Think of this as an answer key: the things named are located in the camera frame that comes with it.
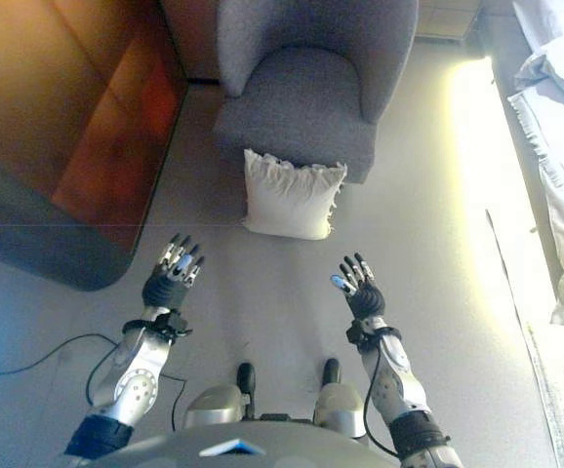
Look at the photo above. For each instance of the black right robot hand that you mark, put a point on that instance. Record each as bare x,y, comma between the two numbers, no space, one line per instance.
367,297

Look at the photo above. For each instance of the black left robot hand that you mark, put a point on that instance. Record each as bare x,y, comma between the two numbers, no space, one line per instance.
165,290

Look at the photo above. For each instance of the white fringed cushion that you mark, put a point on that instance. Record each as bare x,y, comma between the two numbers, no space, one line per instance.
292,200

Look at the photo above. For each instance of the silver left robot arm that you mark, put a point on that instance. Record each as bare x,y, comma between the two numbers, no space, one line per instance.
135,380

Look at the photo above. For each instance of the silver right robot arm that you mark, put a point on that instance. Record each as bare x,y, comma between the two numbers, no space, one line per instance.
399,380

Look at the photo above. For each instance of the silver right robot leg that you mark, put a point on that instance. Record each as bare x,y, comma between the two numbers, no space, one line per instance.
340,404

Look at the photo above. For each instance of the dark round object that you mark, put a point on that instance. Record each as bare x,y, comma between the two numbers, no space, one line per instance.
216,404

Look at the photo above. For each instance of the dark rounded table top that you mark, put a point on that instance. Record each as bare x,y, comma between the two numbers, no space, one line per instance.
43,244

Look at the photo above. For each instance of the silver robot torso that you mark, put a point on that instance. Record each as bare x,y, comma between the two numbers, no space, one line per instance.
243,446

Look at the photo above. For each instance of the grey fabric armchair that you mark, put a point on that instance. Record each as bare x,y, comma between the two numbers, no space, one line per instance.
301,97

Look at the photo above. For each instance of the brown wooden cabinet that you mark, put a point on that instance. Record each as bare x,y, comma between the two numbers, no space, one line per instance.
67,97

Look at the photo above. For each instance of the white fringed throw blanket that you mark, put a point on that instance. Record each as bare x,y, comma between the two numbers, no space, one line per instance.
535,127

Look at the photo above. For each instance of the beige nightstand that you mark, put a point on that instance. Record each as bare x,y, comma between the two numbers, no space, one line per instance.
445,22

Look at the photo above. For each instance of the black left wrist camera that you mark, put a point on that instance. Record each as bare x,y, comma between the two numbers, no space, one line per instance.
172,324

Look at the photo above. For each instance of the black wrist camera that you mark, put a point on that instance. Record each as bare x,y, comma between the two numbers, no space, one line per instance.
172,324
360,336

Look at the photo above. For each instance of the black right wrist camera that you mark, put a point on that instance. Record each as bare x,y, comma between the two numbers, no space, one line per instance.
360,336

